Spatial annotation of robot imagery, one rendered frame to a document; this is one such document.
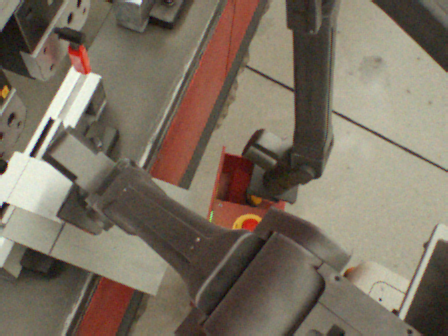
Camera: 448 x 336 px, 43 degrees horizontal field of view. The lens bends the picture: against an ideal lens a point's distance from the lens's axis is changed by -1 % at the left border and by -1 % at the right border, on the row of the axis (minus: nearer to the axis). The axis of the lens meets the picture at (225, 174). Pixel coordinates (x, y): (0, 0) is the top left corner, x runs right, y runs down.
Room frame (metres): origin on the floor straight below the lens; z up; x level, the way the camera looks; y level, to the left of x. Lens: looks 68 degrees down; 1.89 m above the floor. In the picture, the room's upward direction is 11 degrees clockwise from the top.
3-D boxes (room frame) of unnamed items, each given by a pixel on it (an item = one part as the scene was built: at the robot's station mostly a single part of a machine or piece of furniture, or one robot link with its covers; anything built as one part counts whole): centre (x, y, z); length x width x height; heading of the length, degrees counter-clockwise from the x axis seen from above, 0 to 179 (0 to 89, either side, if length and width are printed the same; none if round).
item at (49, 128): (0.31, 0.33, 0.99); 0.20 x 0.03 x 0.03; 170
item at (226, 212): (0.39, -0.06, 0.75); 0.20 x 0.16 x 0.18; 178
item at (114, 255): (0.25, 0.18, 1.00); 0.26 x 0.18 x 0.01; 80
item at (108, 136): (0.31, 0.27, 0.89); 0.30 x 0.05 x 0.03; 170
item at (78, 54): (0.42, 0.24, 1.20); 0.04 x 0.02 x 0.10; 80
